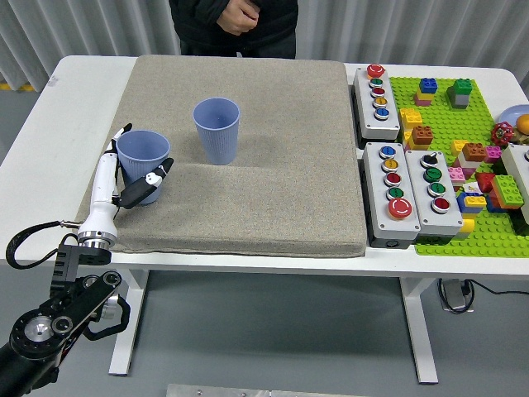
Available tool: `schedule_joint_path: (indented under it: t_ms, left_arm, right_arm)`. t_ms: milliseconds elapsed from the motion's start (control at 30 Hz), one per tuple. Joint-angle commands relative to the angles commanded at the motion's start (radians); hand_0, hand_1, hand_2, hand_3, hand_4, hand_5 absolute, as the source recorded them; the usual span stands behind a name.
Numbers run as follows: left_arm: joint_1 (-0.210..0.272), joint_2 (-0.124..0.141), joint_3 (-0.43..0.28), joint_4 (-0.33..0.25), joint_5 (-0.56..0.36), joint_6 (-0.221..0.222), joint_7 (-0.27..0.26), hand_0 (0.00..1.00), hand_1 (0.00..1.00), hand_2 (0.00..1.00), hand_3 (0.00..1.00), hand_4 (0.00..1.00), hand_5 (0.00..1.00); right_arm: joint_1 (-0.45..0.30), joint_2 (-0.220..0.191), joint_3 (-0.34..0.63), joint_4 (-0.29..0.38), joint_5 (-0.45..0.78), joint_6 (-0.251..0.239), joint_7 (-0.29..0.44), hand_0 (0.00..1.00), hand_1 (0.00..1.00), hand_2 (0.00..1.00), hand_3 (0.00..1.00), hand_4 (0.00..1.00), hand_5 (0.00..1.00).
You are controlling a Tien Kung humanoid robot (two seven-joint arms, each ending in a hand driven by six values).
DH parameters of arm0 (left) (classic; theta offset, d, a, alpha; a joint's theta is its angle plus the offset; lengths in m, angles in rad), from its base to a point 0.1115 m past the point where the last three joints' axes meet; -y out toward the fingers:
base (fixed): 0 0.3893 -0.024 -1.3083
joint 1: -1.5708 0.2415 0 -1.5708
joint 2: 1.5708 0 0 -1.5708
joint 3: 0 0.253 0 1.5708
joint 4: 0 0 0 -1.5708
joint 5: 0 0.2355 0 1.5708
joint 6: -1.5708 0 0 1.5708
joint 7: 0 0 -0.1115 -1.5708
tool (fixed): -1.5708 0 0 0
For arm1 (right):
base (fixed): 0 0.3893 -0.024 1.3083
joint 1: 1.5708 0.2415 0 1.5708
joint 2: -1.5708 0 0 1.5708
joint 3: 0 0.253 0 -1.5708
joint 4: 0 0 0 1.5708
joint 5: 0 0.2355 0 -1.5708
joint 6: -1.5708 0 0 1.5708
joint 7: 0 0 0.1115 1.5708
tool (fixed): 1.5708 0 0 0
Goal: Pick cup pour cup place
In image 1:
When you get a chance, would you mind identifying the red toy brick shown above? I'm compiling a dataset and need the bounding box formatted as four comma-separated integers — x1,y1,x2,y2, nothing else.
474,172,499,194

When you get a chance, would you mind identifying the green grey brick stack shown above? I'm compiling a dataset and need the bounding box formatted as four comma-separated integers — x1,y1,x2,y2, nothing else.
446,78,474,109

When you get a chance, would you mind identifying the black floor cable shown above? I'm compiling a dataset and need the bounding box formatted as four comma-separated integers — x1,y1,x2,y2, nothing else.
466,280,529,297

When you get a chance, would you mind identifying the large yellow toy brick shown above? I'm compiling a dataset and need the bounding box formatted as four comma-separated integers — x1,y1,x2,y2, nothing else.
398,108,423,132

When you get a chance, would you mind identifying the grey pleated curtain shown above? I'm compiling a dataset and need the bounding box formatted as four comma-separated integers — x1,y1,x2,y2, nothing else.
0,0,529,96

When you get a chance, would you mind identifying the white table leg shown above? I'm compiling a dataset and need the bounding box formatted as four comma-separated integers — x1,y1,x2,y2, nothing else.
399,276,439,385
107,269,150,376

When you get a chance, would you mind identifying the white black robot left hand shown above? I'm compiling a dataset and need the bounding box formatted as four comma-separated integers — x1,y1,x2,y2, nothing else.
78,122,175,237

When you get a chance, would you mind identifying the toy burger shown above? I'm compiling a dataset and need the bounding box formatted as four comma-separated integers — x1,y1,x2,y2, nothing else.
512,114,529,146

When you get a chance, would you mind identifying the light blue plate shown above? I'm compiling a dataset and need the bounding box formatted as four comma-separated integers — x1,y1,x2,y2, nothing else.
498,104,529,130

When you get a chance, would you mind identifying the green toy brick baseplate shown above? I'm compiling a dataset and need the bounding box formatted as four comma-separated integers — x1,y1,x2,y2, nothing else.
389,76,529,258

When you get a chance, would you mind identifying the pink toy brick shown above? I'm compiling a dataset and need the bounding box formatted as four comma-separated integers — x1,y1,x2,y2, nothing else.
447,165,468,186

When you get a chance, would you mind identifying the person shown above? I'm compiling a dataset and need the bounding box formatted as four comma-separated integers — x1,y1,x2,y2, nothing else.
168,0,299,59

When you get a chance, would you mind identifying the brown white brick stack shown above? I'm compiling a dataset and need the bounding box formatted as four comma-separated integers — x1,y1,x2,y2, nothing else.
457,142,488,170

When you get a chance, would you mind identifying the red toy valve wheel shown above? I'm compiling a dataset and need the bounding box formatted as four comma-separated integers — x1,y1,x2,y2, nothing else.
490,122,515,146

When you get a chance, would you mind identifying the grey-brown fabric mat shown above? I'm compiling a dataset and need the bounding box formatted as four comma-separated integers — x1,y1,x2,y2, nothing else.
76,55,367,258

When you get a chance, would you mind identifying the blue yellow pink brick stack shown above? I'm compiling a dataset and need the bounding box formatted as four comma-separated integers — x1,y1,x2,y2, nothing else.
413,77,439,105

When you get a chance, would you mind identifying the white control box black base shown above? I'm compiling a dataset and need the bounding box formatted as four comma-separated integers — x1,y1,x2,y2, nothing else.
492,143,529,237

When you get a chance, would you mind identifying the grey five-button control box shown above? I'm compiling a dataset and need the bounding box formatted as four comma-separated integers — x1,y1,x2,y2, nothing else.
353,63,402,141
361,141,422,249

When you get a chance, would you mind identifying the grey four-button selector box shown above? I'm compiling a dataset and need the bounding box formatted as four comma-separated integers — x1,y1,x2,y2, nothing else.
403,149,465,245

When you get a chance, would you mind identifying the yellow round toy brick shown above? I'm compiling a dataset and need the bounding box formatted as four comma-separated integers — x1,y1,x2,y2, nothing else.
454,218,475,242

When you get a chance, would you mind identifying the dark blue toy brick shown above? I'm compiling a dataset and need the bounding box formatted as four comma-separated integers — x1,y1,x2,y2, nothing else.
485,193,509,214

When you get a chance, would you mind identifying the blue ribbed plastic cup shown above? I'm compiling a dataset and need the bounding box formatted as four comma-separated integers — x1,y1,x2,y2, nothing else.
115,130,172,206
192,97,241,166

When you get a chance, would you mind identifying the brown toy brick stack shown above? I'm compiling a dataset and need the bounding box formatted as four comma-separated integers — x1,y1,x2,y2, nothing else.
403,124,435,151

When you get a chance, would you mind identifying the person's hand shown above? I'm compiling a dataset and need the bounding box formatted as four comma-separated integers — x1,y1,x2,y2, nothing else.
217,0,261,36

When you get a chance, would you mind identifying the grey floor power adapter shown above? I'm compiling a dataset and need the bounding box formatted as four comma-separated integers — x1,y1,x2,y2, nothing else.
438,279,475,314

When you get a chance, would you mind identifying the green orange brick stack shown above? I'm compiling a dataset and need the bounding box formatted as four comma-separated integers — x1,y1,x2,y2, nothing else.
489,174,524,210

